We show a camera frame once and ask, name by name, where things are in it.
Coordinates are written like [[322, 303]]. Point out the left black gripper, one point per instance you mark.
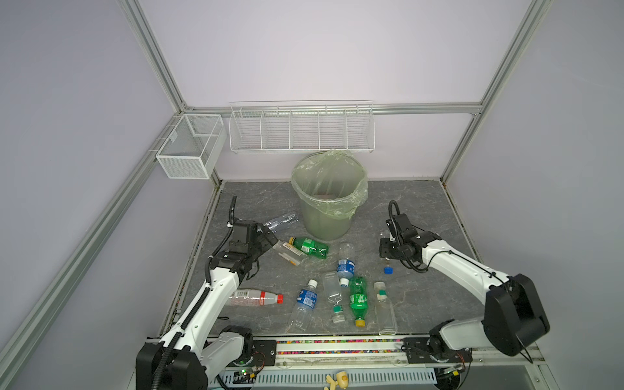
[[264, 243]]

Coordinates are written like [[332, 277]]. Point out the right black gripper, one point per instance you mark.
[[383, 248]]

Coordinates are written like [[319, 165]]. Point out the clear bottle red cap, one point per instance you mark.
[[254, 297]]

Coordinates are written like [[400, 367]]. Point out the clear bottle white green cap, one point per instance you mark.
[[384, 310]]

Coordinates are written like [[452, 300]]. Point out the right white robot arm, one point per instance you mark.
[[513, 317]]

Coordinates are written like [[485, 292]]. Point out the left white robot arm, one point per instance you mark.
[[200, 312]]

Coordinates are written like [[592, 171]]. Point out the green-lined mesh waste bin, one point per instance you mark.
[[331, 186]]

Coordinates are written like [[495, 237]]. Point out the clear bottle dark blue neck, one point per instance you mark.
[[282, 222]]

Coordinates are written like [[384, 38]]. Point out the clear bottle orange label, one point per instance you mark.
[[290, 253]]

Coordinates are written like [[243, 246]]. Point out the green bottle yellow cap upper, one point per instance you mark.
[[310, 246]]

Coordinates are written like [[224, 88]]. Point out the green bottle yellow cap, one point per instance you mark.
[[358, 301], [310, 246]]

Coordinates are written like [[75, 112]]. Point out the clear bottle blue label upright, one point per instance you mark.
[[346, 266]]

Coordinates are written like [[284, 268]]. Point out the green bottle yellow cap lower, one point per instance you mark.
[[358, 301]]

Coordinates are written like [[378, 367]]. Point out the clear bottle green cap small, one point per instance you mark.
[[332, 289]]

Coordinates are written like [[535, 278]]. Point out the clear bottle blue label white cap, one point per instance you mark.
[[302, 313]]

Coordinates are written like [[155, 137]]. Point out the yellow toy figure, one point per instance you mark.
[[337, 381]]

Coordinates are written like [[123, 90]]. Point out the white mesh wall basket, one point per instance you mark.
[[192, 147]]

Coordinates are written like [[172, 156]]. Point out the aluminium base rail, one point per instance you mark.
[[360, 351]]

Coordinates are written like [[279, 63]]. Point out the white wire wall shelf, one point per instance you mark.
[[290, 127]]

